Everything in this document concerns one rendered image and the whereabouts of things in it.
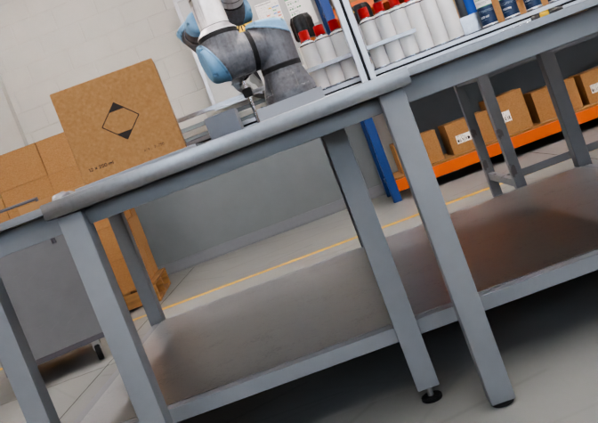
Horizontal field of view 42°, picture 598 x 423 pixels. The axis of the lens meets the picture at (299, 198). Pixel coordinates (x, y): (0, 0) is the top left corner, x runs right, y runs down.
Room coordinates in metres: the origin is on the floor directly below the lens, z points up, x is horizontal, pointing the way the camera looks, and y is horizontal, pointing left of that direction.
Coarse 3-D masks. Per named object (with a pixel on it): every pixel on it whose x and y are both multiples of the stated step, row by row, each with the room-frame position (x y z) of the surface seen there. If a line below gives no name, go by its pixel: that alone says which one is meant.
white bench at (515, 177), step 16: (560, 48) 3.69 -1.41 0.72; (512, 64) 3.70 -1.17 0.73; (480, 80) 3.70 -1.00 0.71; (464, 96) 4.32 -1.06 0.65; (464, 112) 4.33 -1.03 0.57; (496, 112) 3.70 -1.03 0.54; (496, 128) 3.70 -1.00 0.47; (480, 144) 4.32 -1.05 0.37; (512, 144) 3.70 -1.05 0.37; (592, 144) 4.00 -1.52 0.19; (480, 160) 4.36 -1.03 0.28; (512, 160) 3.70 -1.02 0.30; (544, 160) 4.01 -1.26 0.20; (560, 160) 4.00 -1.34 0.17; (496, 176) 4.14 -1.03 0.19; (512, 176) 3.72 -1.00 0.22; (496, 192) 4.32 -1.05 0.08
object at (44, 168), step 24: (48, 144) 5.63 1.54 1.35; (0, 168) 5.61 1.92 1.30; (24, 168) 5.61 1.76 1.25; (48, 168) 5.62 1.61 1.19; (72, 168) 5.63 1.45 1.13; (0, 192) 5.60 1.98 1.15; (24, 192) 5.61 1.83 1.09; (48, 192) 5.62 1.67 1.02; (0, 216) 5.60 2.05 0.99; (144, 240) 6.33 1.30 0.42; (120, 264) 5.63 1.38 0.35; (120, 288) 5.63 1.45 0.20
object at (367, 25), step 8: (360, 8) 2.55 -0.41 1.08; (360, 16) 2.56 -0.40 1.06; (368, 16) 2.56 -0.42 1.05; (360, 24) 2.56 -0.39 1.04; (368, 24) 2.54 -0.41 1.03; (368, 32) 2.55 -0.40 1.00; (376, 32) 2.55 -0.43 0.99; (368, 40) 2.55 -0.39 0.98; (376, 40) 2.54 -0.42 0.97; (376, 48) 2.54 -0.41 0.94; (376, 56) 2.55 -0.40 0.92; (384, 56) 2.55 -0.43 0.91; (376, 64) 2.55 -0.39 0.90; (384, 64) 2.54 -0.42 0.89
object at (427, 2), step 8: (424, 0) 2.53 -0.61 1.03; (432, 0) 2.54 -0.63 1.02; (424, 8) 2.54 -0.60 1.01; (432, 8) 2.53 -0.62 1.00; (424, 16) 2.55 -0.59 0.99; (432, 16) 2.53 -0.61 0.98; (440, 16) 2.54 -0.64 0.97; (432, 24) 2.54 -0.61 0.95; (440, 24) 2.53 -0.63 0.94; (432, 32) 2.54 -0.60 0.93; (440, 32) 2.53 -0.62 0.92; (432, 40) 2.56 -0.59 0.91; (440, 40) 2.53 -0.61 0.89; (448, 40) 2.54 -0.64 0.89
